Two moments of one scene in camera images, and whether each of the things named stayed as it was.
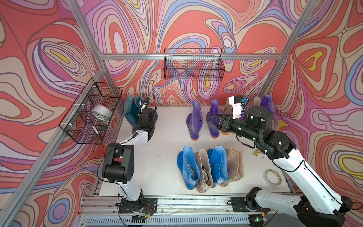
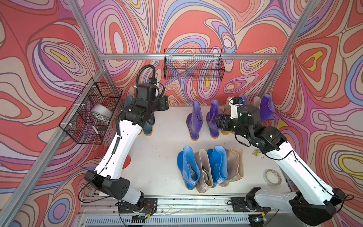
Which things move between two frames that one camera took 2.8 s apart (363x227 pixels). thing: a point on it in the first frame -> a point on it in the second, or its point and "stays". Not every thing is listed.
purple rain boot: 214,109 stays
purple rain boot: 194,120 stays
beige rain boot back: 228,109 stays
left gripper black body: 138,122 -> 159,104
